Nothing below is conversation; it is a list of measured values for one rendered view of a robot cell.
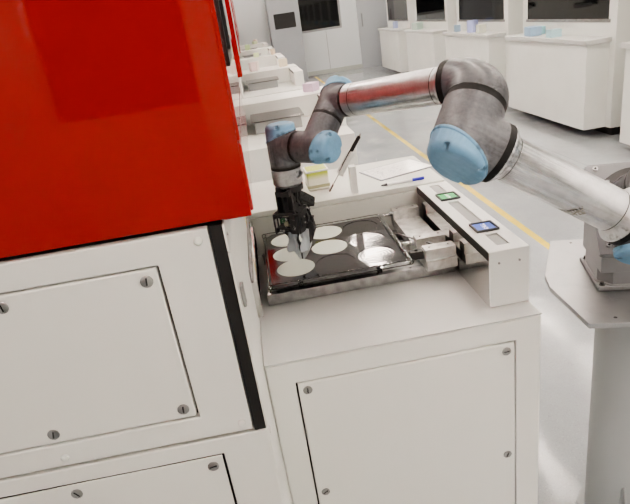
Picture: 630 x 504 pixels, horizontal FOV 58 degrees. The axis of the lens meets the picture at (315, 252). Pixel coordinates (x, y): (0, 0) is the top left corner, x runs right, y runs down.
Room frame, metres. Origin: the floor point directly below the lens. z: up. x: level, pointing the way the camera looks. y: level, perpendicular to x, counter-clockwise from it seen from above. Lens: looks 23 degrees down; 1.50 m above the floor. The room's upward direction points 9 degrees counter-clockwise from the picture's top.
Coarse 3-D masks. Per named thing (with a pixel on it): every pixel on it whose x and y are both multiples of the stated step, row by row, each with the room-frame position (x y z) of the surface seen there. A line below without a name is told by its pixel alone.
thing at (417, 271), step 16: (384, 272) 1.34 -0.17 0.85; (400, 272) 1.33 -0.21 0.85; (416, 272) 1.33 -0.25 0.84; (432, 272) 1.34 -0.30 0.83; (448, 272) 1.34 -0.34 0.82; (304, 288) 1.32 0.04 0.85; (320, 288) 1.32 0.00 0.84; (336, 288) 1.32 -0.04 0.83; (352, 288) 1.32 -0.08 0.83; (272, 304) 1.31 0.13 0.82
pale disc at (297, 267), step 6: (282, 264) 1.38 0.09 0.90; (288, 264) 1.37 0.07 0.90; (294, 264) 1.36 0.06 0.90; (300, 264) 1.36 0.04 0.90; (306, 264) 1.35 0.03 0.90; (312, 264) 1.35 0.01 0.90; (282, 270) 1.34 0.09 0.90; (288, 270) 1.33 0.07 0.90; (294, 270) 1.33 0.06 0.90; (300, 270) 1.32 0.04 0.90; (306, 270) 1.32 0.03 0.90; (288, 276) 1.30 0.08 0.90
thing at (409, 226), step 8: (416, 216) 1.63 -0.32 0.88; (392, 224) 1.66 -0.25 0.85; (400, 224) 1.59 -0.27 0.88; (408, 224) 1.58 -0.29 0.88; (416, 224) 1.57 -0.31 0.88; (424, 224) 1.56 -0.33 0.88; (400, 232) 1.56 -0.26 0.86; (408, 232) 1.51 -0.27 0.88; (416, 232) 1.50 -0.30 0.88; (424, 232) 1.50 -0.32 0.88; (408, 240) 1.47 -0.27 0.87; (416, 248) 1.40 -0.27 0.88; (448, 256) 1.31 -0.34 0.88; (456, 256) 1.31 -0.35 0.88; (424, 264) 1.33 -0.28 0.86; (432, 264) 1.30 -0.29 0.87; (440, 264) 1.30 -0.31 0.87; (448, 264) 1.31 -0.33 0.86; (456, 264) 1.31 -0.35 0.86
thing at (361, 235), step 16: (336, 224) 1.61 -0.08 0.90; (352, 224) 1.60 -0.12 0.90; (368, 224) 1.58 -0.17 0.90; (320, 240) 1.51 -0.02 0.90; (352, 240) 1.47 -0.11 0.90; (368, 240) 1.45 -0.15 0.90; (384, 240) 1.44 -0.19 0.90; (272, 256) 1.44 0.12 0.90; (320, 256) 1.39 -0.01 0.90; (336, 256) 1.38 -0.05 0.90; (352, 256) 1.36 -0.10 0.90; (368, 256) 1.35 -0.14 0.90; (384, 256) 1.33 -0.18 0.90; (400, 256) 1.31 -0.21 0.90; (272, 272) 1.34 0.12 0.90; (320, 272) 1.29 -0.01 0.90; (336, 272) 1.28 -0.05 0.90
